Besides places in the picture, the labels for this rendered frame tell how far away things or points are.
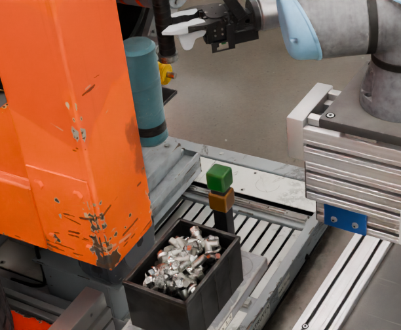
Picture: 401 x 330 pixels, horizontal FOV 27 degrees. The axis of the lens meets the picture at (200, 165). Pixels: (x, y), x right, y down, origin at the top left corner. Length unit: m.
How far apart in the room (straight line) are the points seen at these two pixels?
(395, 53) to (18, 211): 0.79
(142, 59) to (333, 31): 0.66
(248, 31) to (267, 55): 1.54
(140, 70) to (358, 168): 0.61
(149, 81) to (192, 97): 1.21
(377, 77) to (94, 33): 0.48
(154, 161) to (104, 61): 0.99
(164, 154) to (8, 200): 0.83
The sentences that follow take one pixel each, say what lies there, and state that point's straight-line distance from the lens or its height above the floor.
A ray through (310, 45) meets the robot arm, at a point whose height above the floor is 0.97.
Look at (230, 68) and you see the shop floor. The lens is 3.26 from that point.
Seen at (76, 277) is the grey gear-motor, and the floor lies 0.22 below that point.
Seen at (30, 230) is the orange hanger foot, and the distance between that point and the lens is 1.68.
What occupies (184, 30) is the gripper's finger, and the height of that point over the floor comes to 0.83.
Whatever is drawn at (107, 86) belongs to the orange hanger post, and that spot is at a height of 0.89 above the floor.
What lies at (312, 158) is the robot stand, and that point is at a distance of 1.53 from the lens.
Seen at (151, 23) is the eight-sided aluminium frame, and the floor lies 0.65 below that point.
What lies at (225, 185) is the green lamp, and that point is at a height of 0.64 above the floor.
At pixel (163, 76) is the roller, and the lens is 2.20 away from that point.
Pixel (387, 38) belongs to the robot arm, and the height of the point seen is 0.97.
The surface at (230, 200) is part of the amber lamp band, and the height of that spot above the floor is 0.59.
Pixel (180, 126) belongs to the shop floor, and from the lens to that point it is 2.94.
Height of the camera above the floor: 1.59
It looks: 36 degrees down
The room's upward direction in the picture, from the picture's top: 7 degrees counter-clockwise
